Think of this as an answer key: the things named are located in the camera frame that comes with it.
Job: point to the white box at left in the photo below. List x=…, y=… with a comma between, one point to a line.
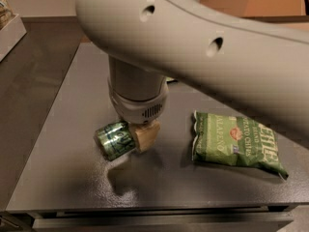
x=12, y=29

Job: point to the green soda can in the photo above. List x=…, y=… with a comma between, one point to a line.
x=114, y=140

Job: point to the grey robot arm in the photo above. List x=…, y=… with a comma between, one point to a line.
x=260, y=69

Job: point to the green rice crisps bag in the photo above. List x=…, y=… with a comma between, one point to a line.
x=170, y=79

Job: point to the green jalapeno chips bag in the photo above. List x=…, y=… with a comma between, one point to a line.
x=235, y=141

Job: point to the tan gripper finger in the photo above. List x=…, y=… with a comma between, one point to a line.
x=144, y=135

